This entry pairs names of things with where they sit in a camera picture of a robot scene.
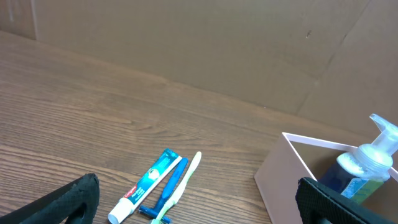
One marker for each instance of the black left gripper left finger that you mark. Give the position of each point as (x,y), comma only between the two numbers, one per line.
(76,202)

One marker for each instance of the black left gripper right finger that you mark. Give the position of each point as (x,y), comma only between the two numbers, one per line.
(319,204)

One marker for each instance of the white cardboard box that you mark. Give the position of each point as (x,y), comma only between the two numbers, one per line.
(295,157)

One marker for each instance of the clear pump soap bottle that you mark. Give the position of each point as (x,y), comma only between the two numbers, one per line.
(358,174)

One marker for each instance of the green white toothbrush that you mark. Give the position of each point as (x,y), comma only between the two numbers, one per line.
(175,197)

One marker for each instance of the white teal toothpaste tube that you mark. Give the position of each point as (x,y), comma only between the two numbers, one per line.
(134,197)

